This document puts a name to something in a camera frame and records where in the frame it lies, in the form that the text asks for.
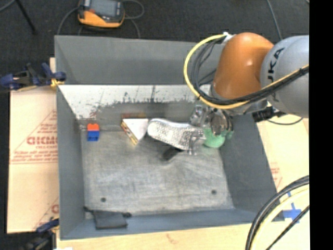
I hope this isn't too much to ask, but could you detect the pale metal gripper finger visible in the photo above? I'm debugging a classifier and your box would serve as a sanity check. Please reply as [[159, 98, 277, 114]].
[[187, 139, 202, 156], [191, 129, 207, 142]]

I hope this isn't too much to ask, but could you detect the white shoe with patterned sole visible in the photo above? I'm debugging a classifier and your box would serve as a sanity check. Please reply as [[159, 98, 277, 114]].
[[147, 118, 207, 162]]

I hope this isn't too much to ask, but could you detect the grey metal bin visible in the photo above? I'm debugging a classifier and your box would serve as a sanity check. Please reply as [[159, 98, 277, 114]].
[[54, 34, 285, 241]]

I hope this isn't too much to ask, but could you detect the white triangular wedge box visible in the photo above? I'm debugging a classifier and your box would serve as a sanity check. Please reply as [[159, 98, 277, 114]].
[[120, 117, 150, 146]]

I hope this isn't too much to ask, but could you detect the orange and blue toy block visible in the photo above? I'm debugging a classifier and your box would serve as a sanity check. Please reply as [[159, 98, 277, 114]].
[[86, 123, 101, 142]]

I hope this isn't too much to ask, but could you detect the dark grey cloth pouch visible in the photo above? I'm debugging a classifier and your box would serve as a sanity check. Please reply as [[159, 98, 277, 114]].
[[83, 206, 133, 230]]

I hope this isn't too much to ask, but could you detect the brown cardboard board red print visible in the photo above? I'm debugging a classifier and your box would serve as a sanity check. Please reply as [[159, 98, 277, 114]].
[[6, 57, 61, 234]]

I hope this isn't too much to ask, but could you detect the black cylinder on white bracket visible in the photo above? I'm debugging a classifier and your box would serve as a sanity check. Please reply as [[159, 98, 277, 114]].
[[251, 107, 277, 122]]

